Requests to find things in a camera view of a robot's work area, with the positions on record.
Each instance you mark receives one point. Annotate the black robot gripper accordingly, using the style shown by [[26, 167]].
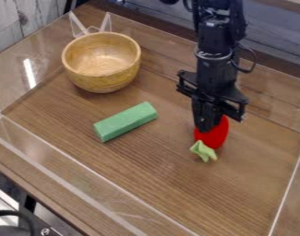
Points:
[[211, 88]]

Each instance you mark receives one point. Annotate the red plush radish toy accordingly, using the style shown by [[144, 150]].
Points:
[[208, 142]]

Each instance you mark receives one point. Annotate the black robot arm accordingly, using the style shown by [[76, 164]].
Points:
[[219, 21]]

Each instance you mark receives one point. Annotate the green rectangular block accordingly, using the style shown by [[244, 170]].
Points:
[[125, 121]]

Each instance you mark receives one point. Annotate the wooden bowl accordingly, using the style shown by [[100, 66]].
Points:
[[103, 61]]

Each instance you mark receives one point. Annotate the clear acrylic tray enclosure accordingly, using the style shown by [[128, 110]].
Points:
[[140, 185]]

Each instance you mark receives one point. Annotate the black metal table frame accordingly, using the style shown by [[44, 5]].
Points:
[[42, 229]]

